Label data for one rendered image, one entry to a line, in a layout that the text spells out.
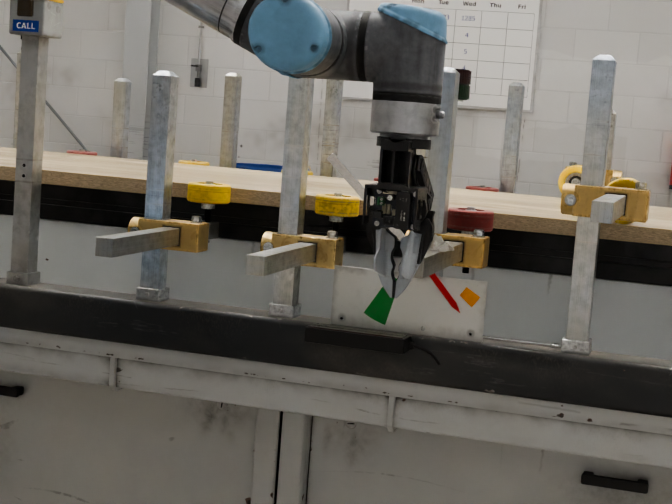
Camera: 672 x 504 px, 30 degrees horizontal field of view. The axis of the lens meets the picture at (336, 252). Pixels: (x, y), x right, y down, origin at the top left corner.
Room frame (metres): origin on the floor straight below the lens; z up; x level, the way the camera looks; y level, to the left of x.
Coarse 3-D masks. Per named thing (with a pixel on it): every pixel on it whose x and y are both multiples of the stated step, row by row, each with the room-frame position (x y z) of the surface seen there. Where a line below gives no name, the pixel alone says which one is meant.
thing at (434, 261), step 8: (456, 248) 1.98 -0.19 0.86; (432, 256) 1.81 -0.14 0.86; (440, 256) 1.86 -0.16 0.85; (448, 256) 1.92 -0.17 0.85; (456, 256) 1.99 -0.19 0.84; (424, 264) 1.76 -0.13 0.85; (432, 264) 1.81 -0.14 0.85; (440, 264) 1.87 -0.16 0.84; (448, 264) 1.93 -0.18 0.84; (416, 272) 1.76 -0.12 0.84; (424, 272) 1.76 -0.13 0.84; (432, 272) 1.82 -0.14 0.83
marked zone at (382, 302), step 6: (378, 294) 2.07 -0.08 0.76; (384, 294) 2.07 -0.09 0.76; (378, 300) 2.07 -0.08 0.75; (384, 300) 2.07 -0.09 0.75; (390, 300) 2.07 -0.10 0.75; (372, 306) 2.07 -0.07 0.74; (378, 306) 2.07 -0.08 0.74; (384, 306) 2.07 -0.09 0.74; (390, 306) 2.07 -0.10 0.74; (366, 312) 2.08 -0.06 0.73; (372, 312) 2.07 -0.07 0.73; (378, 312) 2.07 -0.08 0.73; (384, 312) 2.07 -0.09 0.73; (372, 318) 2.07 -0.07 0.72; (378, 318) 2.07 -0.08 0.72; (384, 318) 2.07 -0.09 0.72; (384, 324) 2.07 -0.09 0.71
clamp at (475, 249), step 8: (408, 232) 2.07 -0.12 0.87; (448, 232) 2.09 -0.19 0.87; (448, 240) 2.04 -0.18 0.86; (456, 240) 2.04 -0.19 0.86; (464, 240) 2.03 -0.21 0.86; (472, 240) 2.03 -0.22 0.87; (480, 240) 2.03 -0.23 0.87; (488, 240) 2.06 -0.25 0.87; (464, 248) 2.03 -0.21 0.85; (472, 248) 2.03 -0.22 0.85; (480, 248) 2.03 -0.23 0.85; (488, 248) 2.07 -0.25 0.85; (464, 256) 2.03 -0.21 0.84; (472, 256) 2.03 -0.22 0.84; (480, 256) 2.03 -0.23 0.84; (456, 264) 2.04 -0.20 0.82; (464, 264) 2.03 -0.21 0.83; (472, 264) 2.03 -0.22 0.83; (480, 264) 2.03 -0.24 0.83
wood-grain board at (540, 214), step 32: (0, 160) 2.69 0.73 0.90; (64, 160) 2.89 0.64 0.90; (96, 160) 3.01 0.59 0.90; (128, 160) 3.13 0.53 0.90; (256, 192) 2.35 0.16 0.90; (320, 192) 2.42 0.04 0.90; (352, 192) 2.50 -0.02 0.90; (480, 192) 2.88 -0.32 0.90; (512, 224) 2.21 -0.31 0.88; (544, 224) 2.20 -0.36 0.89; (576, 224) 2.18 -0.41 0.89; (608, 224) 2.17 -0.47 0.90; (640, 224) 2.21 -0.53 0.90
